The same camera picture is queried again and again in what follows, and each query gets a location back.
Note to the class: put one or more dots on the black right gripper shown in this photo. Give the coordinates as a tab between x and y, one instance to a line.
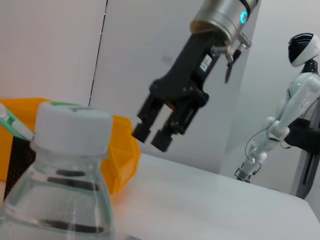
187	82

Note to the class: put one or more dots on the clear water bottle green label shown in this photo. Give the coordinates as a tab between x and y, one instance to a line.
62	180

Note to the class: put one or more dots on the green utility knife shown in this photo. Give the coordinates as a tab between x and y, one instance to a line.
15	125

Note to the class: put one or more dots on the black mesh pen holder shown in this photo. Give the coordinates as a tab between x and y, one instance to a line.
20	160

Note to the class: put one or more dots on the yellow plastic bin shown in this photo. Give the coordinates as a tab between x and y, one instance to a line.
122	155

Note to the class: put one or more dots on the silver right wrist connector stub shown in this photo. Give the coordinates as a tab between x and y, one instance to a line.
218	49

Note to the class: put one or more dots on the white humanoid robot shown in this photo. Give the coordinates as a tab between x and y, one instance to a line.
295	100

